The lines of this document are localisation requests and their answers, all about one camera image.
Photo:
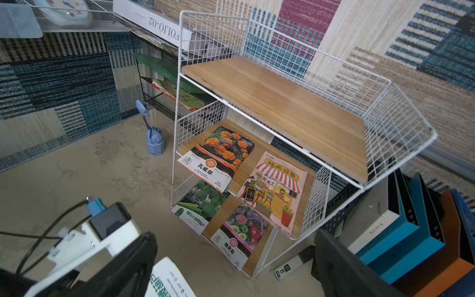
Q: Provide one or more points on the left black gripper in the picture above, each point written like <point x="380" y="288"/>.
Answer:
<point x="11" y="286"/>

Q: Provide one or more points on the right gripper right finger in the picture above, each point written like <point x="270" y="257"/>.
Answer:
<point x="342" y="274"/>

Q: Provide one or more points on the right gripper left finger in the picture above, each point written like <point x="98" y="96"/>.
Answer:
<point x="127" y="275"/>

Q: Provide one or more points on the green gourd seed bag top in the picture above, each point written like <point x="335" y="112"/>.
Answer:
<point x="167" y="281"/>

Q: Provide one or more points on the green gourd seed bag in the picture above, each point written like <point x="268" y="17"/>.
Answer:
<point x="167" y="281"/>
<point x="199" y="206"/>

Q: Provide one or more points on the pink shop seed bag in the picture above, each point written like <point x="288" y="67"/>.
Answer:
<point x="274" y="188"/>

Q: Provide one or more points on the green gourd seed bag bottom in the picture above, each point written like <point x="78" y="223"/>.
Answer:
<point x="199" y="206"/>

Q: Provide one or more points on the pink flower seed bag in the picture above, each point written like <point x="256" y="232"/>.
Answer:
<point x="239" y="235"/>

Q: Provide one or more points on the orange marigold seed bag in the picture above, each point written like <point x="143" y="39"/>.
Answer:
<point x="217" y="158"/>

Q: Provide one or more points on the black white remote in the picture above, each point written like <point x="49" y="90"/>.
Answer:
<point x="293" y="264"/>

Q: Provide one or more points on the white file folder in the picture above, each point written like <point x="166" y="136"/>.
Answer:
<point x="377" y="210"/>

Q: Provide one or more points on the teal file folder left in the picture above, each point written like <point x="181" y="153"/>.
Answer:
<point x="403" y="226"/>

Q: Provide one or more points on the teal file folder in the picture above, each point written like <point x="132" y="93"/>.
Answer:
<point x="418" y="246"/>
<point x="403" y="226"/>

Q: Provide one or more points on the black file organizer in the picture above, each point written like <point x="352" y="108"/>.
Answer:
<point x="342" y="204"/>

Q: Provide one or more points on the teal file folder right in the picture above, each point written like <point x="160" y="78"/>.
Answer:
<point x="418" y="246"/>

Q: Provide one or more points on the orange file folder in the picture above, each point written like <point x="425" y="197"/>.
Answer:
<point x="448" y="265"/>

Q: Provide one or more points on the green and red book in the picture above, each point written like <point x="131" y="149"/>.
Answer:
<point x="191" y="102"/>

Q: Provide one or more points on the green plastic case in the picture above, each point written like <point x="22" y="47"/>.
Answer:
<point x="167" y="70"/>

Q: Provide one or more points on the white folio box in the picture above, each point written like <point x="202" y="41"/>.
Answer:
<point x="150" y="21"/>

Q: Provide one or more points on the white round clock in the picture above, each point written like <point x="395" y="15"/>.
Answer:
<point x="66" y="13"/>

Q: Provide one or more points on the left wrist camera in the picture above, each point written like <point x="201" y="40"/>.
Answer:
<point x="109" y="228"/>

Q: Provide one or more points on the white wire three-tier shelf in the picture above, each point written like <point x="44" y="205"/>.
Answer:
<point x="343" y="124"/>

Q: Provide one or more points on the white wire wall basket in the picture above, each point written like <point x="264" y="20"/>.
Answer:
<point x="32" y="19"/>

